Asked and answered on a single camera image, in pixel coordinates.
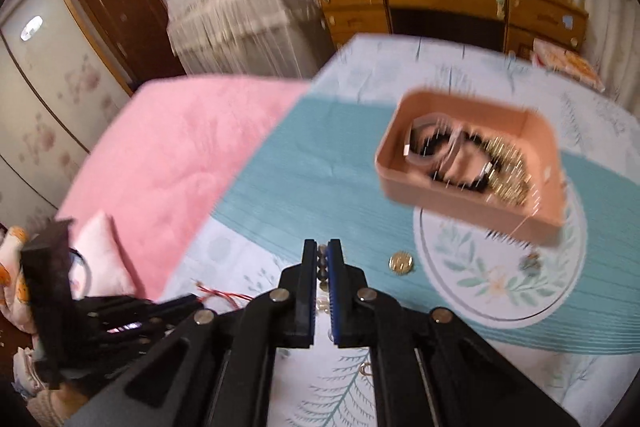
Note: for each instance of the orange printed quilt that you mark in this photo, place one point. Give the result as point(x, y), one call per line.
point(12, 277)

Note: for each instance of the pink plastic tray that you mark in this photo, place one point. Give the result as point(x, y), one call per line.
point(450, 207)

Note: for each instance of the small pink pillow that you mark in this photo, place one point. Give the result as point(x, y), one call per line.
point(105, 247)

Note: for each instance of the floral wardrobe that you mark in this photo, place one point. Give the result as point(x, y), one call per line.
point(50, 107)

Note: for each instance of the blue sticker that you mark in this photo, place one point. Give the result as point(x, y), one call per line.
point(567, 22)

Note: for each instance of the small earring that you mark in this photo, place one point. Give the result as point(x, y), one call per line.
point(531, 265)

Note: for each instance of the orange printed box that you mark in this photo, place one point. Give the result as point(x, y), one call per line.
point(570, 62)

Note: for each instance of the brown wooden door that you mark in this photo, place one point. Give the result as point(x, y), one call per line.
point(125, 17)

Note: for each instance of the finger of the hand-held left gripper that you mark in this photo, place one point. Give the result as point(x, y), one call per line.
point(130, 338)
point(130, 307)

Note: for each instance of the pink fluffy blanket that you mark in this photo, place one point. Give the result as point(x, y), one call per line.
point(175, 157)

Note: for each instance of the clear plastic bangle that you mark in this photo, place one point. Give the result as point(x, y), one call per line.
point(414, 157)

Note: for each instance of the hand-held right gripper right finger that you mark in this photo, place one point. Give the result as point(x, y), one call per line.
point(336, 297)

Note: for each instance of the round gold brooch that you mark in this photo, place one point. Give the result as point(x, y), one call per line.
point(401, 263)

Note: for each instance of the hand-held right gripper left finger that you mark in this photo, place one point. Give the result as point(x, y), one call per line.
point(310, 294)

